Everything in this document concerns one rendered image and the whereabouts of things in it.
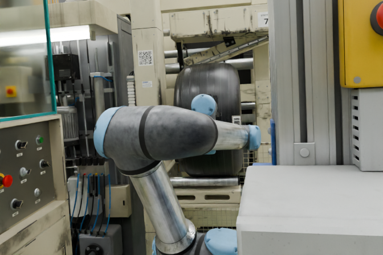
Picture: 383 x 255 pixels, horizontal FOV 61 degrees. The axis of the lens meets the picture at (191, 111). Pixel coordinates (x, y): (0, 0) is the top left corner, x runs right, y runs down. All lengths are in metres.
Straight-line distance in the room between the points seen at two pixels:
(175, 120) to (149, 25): 1.07
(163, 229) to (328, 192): 0.58
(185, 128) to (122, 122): 0.13
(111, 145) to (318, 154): 0.42
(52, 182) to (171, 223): 0.77
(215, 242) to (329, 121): 0.53
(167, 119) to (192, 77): 0.86
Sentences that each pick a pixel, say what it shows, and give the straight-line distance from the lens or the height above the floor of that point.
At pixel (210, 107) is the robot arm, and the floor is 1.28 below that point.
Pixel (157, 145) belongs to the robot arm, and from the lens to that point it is 0.64.
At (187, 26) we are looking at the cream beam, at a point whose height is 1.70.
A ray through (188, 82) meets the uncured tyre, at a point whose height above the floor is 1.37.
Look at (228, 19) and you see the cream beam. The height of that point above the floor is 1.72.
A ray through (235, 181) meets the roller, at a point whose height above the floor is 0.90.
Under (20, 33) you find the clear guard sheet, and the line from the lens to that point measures 1.37.
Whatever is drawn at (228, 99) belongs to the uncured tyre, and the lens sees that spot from 1.41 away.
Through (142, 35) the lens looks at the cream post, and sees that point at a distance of 1.67.
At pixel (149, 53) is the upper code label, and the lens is 1.65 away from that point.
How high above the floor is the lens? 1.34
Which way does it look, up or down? 4 degrees down
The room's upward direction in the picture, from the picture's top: 3 degrees counter-clockwise
